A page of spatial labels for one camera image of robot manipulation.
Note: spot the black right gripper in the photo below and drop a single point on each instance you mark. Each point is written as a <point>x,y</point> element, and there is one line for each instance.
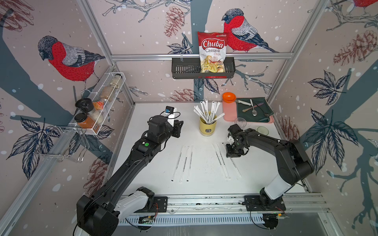
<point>229,153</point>

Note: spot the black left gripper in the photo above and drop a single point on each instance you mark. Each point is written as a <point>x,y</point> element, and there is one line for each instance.
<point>177,128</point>

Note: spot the straw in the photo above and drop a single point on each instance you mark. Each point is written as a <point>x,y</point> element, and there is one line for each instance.
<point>223,162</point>
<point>177,164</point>
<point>190,163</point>
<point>184,166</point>
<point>236,168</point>
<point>219,160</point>

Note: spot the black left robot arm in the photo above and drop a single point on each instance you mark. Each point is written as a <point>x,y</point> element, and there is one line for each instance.
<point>100,214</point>

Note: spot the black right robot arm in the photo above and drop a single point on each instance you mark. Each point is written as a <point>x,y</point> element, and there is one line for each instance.
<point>293,164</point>

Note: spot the bundle wrapped straws in cup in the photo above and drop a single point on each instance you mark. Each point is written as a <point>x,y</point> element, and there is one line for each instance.
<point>208,111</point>

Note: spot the yellow straw cup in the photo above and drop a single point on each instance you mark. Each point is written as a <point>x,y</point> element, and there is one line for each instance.
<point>206,129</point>

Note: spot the clear plastic cup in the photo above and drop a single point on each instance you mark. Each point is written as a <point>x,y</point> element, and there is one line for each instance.
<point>241,122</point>

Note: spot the pink tray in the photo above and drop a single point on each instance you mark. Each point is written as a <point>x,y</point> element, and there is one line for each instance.
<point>230,110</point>

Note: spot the wooden spoon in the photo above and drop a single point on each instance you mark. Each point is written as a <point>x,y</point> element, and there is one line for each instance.
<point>245,110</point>

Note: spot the metal spoon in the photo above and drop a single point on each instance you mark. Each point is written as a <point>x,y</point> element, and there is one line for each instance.
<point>254,112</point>

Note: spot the green mat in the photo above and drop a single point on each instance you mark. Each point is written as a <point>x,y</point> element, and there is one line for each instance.
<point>264,111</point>

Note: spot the orange bowl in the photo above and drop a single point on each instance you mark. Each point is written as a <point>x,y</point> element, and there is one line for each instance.
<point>228,97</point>

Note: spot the orange spice jar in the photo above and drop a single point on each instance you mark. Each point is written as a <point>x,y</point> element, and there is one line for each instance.
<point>86,122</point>

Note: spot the Chuba cassava chips bag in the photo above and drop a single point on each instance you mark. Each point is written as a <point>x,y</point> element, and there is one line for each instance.
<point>212,51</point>

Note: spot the black lid spice jar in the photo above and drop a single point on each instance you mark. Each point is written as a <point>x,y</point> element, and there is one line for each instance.
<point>85,105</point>

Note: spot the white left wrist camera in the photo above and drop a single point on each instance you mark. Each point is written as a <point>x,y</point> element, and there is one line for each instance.
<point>170,114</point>

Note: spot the white handle knife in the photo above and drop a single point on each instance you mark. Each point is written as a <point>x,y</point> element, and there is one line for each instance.
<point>243,102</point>

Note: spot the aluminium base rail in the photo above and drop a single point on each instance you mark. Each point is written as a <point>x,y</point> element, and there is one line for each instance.
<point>219,209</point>

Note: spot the black wall basket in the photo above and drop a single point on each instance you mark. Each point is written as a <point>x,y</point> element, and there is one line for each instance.
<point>189,68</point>

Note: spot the white wire spice rack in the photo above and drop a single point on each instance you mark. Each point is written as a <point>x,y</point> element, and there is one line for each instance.
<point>103,99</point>

